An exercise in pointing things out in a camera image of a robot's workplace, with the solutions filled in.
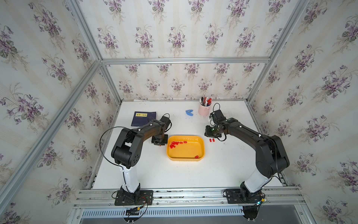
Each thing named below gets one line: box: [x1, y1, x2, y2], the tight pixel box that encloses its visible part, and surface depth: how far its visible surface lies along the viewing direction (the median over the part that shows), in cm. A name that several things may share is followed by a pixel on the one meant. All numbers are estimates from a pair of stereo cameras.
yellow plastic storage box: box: [166, 135, 206, 162], surface depth 92 cm
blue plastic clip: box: [185, 109, 194, 117], surface depth 113 cm
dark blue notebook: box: [130, 111, 157, 127], surface depth 110 cm
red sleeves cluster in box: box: [169, 140, 188, 149], surface depth 95 cm
